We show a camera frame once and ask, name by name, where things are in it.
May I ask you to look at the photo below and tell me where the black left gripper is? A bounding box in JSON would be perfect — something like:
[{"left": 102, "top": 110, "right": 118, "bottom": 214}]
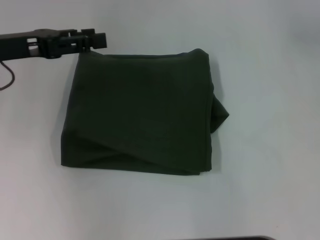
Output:
[{"left": 0, "top": 28, "right": 108, "bottom": 62}]

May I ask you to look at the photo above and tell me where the dark green FREE t-shirt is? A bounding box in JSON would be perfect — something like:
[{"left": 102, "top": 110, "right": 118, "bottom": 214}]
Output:
[{"left": 60, "top": 47, "right": 230, "bottom": 177}]

